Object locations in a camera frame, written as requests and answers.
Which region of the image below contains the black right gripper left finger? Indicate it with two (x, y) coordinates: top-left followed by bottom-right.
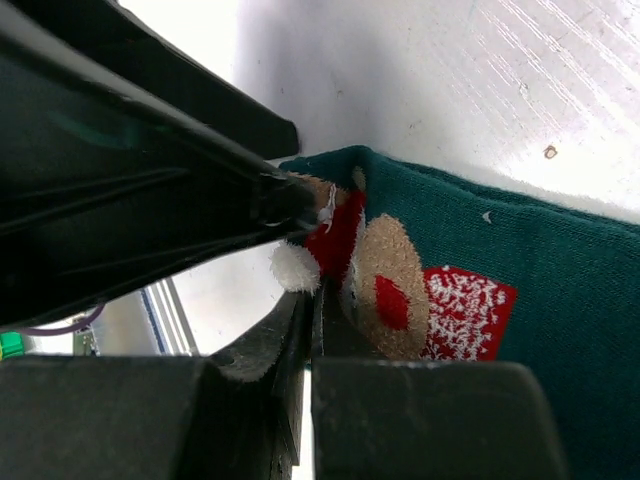
(1, 293), (310, 479)

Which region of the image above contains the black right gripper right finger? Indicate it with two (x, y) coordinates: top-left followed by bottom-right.
(311, 283), (570, 479)

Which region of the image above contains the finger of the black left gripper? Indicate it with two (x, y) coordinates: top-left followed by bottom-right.
(1, 1), (317, 329)

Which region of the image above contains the green christmas bear sock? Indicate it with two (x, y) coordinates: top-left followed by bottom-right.
(271, 146), (639, 479)

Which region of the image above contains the aluminium frame rail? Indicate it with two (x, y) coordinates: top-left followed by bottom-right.
(140, 277), (199, 356)

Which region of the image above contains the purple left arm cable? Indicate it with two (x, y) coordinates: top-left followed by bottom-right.
(19, 303), (106, 337)

